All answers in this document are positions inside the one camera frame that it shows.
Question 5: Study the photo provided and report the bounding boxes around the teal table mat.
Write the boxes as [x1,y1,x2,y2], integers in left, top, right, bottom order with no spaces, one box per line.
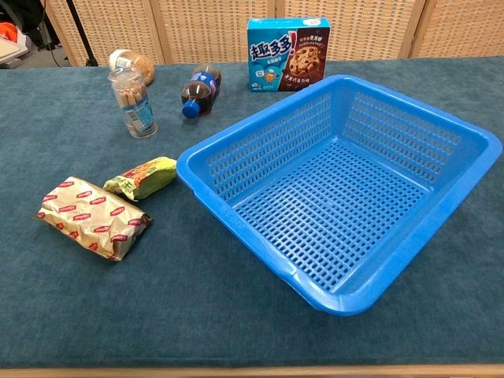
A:
[0,56,504,369]

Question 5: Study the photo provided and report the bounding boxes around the blue chocolate cookie box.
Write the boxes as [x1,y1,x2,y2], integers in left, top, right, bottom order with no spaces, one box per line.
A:
[246,17,332,94]

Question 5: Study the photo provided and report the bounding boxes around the green snack package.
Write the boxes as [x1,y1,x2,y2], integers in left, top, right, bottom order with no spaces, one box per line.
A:
[102,156,178,202]

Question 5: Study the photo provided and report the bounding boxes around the white lid jar brown contents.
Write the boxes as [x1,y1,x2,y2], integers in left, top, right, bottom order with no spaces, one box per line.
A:
[109,48,155,87]

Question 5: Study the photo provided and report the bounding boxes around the clear tube of biscuit sticks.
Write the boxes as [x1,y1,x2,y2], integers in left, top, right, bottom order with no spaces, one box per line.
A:
[107,66,159,139]

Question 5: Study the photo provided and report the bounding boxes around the silver snack package red logos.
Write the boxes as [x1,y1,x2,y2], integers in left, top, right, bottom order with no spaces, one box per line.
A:
[37,176,152,262]

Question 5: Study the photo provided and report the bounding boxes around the blue plastic perforated basket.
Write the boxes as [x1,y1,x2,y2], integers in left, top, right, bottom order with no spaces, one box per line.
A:
[176,74,504,317]

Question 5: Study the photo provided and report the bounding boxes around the wicker folding screen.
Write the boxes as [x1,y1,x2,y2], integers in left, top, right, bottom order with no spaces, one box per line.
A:
[41,0,504,67]

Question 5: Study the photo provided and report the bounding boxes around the cola bottle blue cap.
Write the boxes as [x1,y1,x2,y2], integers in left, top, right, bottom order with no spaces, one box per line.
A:
[180,65,223,120]

